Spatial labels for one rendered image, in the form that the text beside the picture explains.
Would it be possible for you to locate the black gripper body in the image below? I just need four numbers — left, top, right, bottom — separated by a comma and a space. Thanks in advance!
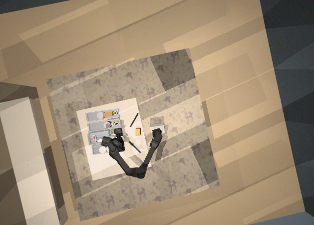
114, 128, 125, 152

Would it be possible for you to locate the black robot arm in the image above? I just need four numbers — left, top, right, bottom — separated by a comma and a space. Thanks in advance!
101, 128, 162, 179

